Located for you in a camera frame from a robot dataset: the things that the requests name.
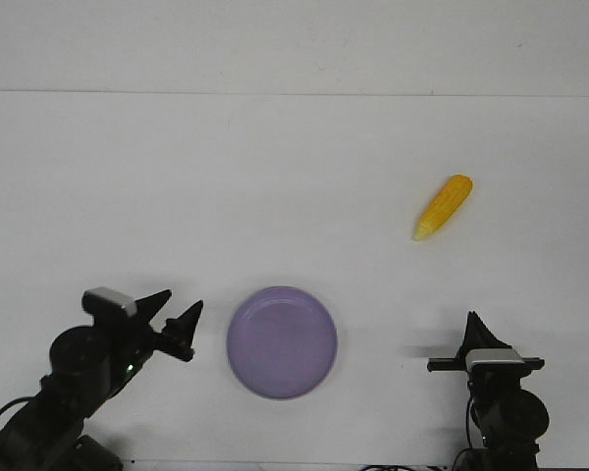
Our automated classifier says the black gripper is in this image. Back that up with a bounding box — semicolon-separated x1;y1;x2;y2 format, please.
93;289;204;388
427;311;545;393

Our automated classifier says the purple round plate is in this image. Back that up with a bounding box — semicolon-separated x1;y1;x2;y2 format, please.
227;287;338;400

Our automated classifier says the yellow corn cob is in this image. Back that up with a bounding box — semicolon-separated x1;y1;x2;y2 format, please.
413;175;473;241

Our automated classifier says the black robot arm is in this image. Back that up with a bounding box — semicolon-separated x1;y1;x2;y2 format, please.
427;311;550;470
0;288;203;470

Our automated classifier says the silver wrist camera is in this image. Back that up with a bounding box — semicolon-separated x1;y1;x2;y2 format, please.
465;348;524;373
81;287;137;317

